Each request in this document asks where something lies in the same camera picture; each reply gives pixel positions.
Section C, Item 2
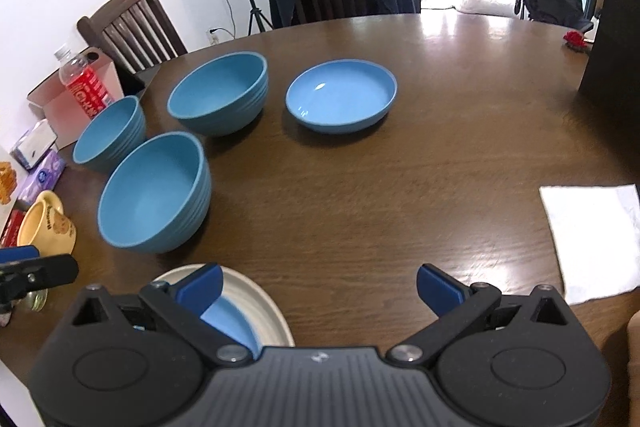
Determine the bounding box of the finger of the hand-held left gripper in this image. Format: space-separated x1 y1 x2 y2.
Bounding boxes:
0 245 41 264
0 254 79 304

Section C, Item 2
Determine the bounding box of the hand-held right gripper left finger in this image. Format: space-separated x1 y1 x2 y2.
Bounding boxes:
72 263 253 365

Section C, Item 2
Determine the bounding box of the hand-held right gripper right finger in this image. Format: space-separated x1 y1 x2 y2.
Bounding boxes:
385 263 583 365

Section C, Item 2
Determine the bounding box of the blue shallow plate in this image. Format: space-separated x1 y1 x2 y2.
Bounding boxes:
200 296 262 354
285 60 399 134

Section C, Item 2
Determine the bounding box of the cream ribbed plate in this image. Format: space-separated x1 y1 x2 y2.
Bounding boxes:
152 263 296 349

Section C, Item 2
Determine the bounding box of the blue ribbed bowl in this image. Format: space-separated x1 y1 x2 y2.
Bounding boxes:
72 96 147 174
98 132 212 254
167 52 269 137

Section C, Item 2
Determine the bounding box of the red box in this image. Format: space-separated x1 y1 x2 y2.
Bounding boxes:
0 209 26 249

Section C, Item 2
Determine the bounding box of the clear drinking glass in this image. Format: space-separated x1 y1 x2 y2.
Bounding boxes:
20 288 49 313

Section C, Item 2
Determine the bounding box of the yellow mug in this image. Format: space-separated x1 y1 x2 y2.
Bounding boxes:
16 190 77 256

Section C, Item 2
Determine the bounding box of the yellow-green snack bag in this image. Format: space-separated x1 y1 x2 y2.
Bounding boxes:
0 147 20 208

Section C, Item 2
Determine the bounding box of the white purple tissue packet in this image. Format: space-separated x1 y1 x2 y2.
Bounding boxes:
10 118 58 171

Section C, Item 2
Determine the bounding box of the pink open box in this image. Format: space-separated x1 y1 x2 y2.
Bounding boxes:
26 48 123 151

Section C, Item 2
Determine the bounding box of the white paper napkin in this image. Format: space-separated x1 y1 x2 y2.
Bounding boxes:
539 183 640 306

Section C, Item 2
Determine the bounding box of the red label plastic bottle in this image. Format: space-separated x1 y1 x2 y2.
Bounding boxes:
54 43 115 120

